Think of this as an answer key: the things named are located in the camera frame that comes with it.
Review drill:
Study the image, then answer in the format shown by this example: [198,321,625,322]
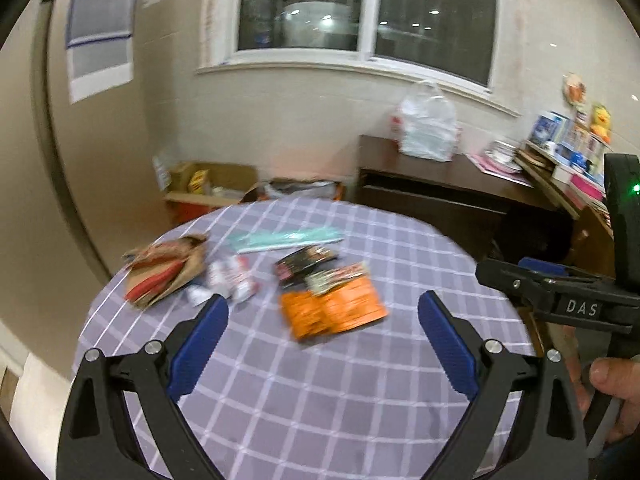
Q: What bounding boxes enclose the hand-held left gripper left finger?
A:
[56,294,230,480]

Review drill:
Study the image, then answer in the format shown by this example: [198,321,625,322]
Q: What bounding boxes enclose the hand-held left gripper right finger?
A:
[417,290,591,480]

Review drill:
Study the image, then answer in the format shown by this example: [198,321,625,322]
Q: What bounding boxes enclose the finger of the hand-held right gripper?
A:
[518,257,568,278]
[475,259,556,307]

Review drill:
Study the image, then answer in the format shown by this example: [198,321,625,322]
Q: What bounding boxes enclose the white red wrapper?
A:
[186,254,260,306]

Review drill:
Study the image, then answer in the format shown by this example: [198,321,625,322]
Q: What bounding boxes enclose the brown red paper bag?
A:
[122,234,210,311]

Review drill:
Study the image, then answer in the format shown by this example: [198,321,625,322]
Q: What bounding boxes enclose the orange yellow snack packet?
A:
[278,272,390,343]

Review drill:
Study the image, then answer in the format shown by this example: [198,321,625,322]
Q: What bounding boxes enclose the green white packet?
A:
[304,261,372,295]

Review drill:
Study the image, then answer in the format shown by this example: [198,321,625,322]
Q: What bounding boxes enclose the black snack packet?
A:
[274,245,340,288]

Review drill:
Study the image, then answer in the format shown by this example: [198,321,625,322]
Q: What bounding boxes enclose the long teal box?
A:
[229,226,344,254]

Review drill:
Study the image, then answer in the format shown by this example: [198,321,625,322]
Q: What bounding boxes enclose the person's right hand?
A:
[562,325,640,445]

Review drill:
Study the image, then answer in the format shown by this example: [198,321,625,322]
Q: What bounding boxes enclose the brown wooden desk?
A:
[515,152,616,241]

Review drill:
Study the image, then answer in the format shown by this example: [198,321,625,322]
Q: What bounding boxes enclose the pink box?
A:
[567,172,606,201]

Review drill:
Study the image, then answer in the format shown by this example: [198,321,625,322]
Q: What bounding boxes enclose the pink flat book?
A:
[465,152,533,181]

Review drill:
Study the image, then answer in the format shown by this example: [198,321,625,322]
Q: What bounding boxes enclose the dark wooden cabinet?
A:
[356,134,576,266]

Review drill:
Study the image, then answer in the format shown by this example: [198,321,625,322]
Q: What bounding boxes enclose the white porcelain plate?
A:
[486,150,523,167]

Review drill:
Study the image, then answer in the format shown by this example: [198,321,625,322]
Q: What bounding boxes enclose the grey checked tablecloth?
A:
[72,196,536,480]

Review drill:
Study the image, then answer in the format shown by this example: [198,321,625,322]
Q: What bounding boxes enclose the row of upright books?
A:
[530,112,608,171]

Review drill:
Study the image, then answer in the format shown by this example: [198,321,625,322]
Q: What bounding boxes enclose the yellow duck plush toy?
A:
[590,102,613,143]

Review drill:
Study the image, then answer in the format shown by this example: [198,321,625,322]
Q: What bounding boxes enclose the open red cardboard box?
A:
[164,161,258,221]

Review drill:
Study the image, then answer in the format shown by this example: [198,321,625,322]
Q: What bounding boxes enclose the white plastic bag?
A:
[390,80,461,162]

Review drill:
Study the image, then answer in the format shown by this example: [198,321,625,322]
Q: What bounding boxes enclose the white paper bag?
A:
[152,152,173,191]

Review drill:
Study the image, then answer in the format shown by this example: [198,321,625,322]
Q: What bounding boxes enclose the orange cardboard box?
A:
[257,178,346,203]

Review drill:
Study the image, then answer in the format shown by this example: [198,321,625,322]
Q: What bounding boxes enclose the beige double door refrigerator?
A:
[0,0,151,381]

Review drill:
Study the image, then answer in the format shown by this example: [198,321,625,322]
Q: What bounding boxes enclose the white printed sheet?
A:
[67,35,135,104]

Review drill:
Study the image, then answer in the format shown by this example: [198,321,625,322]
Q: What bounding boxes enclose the white framed sliding window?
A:
[195,0,521,116]

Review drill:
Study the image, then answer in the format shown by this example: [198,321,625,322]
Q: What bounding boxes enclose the blue framed printed sheet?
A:
[67,0,138,46]

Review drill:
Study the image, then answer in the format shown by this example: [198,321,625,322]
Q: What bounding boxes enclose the cartoon wall decoration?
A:
[562,72,588,106]

